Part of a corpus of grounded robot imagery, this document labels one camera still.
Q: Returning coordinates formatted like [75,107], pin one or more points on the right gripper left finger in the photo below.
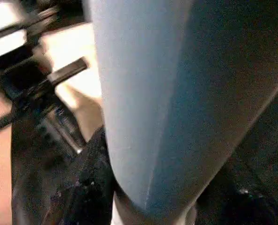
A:
[92,182]

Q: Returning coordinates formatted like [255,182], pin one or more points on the white plastic table leg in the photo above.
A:
[153,93]

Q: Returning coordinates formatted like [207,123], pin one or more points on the white plastic table top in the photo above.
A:
[71,47]

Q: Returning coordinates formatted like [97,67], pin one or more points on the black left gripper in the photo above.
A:
[24,82]

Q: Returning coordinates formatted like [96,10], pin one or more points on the black work mat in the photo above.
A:
[270,140]

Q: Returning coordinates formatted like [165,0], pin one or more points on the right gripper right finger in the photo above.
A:
[242,206]

